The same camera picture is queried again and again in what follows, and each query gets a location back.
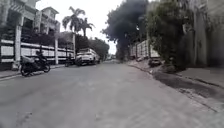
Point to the white panel fence with pillars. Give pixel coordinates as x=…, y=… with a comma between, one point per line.
x=30, y=51

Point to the dark motorcycle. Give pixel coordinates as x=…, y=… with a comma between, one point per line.
x=30, y=67

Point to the grey asphalt road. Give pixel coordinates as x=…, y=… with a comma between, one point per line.
x=100, y=96

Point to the small palm tree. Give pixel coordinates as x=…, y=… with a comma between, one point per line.
x=85, y=26

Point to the row of dark trees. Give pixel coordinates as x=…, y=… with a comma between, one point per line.
x=100, y=46

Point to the grey concrete pavement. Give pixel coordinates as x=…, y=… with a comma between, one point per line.
x=206, y=75

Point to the grey building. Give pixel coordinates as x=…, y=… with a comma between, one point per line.
x=213, y=33

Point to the large dark tree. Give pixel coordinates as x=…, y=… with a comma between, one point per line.
x=126, y=23

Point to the grey kerbside pavement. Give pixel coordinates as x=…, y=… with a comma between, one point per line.
x=6, y=74

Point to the bushy green tree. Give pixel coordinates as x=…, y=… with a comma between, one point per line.
x=166, y=30

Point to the white car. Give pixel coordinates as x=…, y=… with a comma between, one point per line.
x=86, y=57

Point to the tall palm tree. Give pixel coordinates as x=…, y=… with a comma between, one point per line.
x=75, y=20

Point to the person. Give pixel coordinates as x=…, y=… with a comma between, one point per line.
x=40, y=57

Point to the pale building with balconies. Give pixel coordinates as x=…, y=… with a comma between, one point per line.
x=26, y=10

